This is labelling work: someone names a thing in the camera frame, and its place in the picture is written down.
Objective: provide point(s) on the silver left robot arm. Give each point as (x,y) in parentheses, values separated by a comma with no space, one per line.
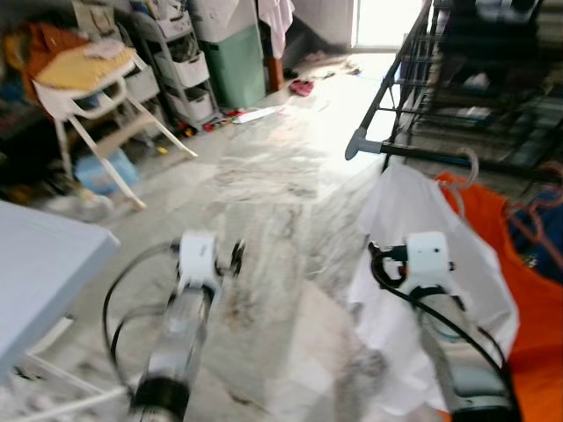
(180,338)

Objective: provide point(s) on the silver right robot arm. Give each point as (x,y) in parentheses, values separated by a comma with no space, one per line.
(466,378)

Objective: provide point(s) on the pink clothes hanger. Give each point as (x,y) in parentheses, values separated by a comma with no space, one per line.
(476,167)
(535,230)

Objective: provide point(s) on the white paper sheet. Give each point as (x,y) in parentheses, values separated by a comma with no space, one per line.
(259,114)

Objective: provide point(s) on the light blue plastic box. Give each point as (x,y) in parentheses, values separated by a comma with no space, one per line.
(106,171)

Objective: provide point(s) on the red slippers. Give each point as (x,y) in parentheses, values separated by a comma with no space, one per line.
(302,87)

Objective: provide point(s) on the green storage bin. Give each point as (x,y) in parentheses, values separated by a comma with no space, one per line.
(236,75)

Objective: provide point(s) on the white hanging garment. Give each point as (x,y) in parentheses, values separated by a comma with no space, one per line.
(413,202)

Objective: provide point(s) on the white drawer cart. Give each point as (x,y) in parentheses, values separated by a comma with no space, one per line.
(189,70)

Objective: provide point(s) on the light blue folding table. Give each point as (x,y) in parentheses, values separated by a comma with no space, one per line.
(44,264)

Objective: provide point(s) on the black metal drying rack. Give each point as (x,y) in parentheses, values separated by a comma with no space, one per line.
(422,154)

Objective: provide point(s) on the white baby high chair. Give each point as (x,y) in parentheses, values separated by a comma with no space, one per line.
(88,101)

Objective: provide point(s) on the dark blue hanging garment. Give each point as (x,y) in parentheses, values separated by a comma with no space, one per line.
(545,229)

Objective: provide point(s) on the pale pink hanging garment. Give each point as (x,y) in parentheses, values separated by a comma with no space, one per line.
(277,22)

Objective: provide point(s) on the orange hanging garment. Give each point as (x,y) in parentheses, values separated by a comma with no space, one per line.
(537,334)

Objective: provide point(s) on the yellow seat cushion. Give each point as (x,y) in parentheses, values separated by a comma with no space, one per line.
(84,69)

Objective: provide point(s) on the small white cloth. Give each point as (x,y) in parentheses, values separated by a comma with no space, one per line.
(106,48)

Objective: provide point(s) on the beige tote bag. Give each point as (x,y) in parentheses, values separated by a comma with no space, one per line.
(95,18)

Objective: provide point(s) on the orange brown bag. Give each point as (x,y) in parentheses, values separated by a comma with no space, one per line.
(48,44)

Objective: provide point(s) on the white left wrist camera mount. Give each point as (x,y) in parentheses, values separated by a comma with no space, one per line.
(198,255)

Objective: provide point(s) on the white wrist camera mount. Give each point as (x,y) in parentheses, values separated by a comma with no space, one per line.
(428,255)
(198,255)

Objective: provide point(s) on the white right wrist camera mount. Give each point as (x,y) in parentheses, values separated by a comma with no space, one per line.
(428,255)

